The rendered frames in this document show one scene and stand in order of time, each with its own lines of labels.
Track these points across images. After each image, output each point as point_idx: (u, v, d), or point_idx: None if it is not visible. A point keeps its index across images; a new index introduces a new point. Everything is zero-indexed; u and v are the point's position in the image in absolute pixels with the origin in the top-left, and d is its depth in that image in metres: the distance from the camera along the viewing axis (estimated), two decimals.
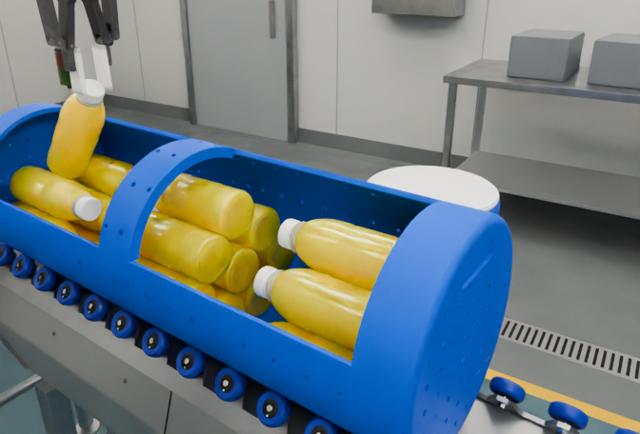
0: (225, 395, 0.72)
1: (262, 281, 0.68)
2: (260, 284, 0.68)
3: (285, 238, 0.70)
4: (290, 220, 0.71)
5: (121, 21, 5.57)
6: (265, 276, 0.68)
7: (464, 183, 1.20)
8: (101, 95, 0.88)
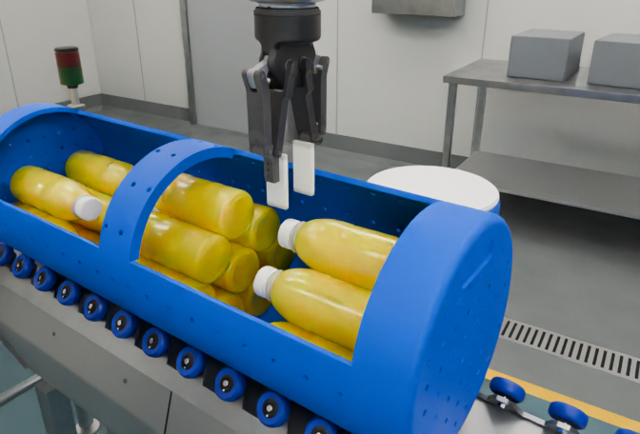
0: (225, 395, 0.72)
1: (262, 281, 0.68)
2: (260, 284, 0.68)
3: (285, 238, 0.70)
4: (290, 220, 0.71)
5: (121, 21, 5.57)
6: (265, 276, 0.68)
7: (464, 183, 1.20)
8: None
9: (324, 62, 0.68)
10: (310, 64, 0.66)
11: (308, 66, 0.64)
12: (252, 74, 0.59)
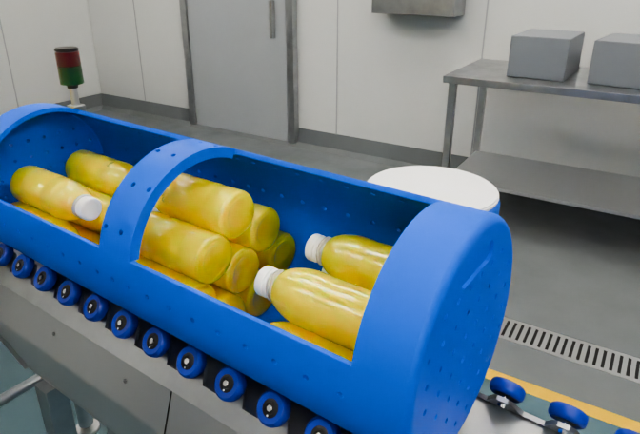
0: (225, 395, 0.72)
1: (263, 281, 0.68)
2: (261, 284, 0.68)
3: None
4: None
5: (121, 21, 5.57)
6: (266, 276, 0.68)
7: (464, 183, 1.20)
8: None
9: None
10: None
11: None
12: None
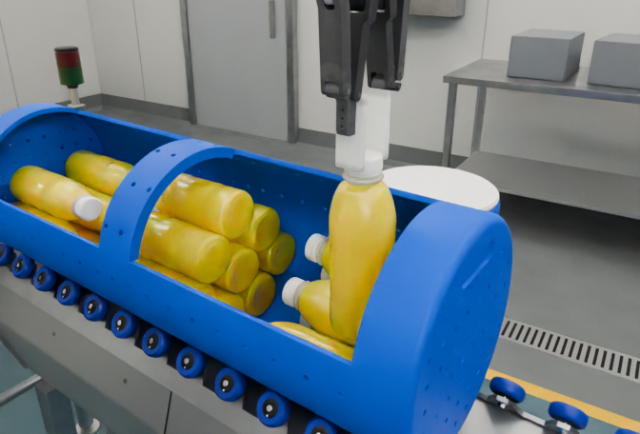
0: (225, 395, 0.72)
1: (363, 172, 0.54)
2: (359, 171, 0.54)
3: None
4: None
5: (121, 21, 5.57)
6: (370, 172, 0.54)
7: (464, 183, 1.20)
8: None
9: None
10: None
11: None
12: None
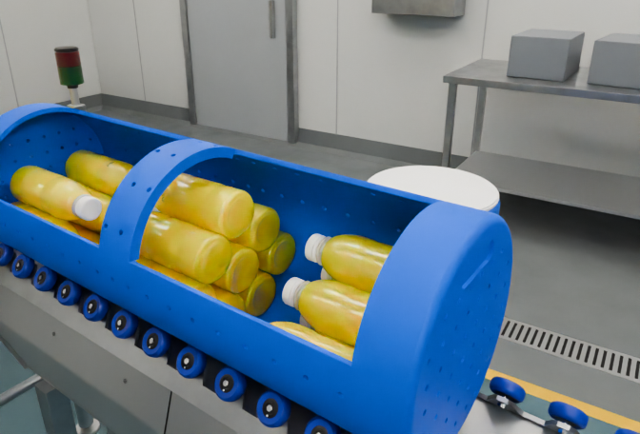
0: (225, 395, 0.72)
1: None
2: None
3: None
4: None
5: (121, 21, 5.57)
6: None
7: (464, 183, 1.20)
8: None
9: None
10: None
11: None
12: None
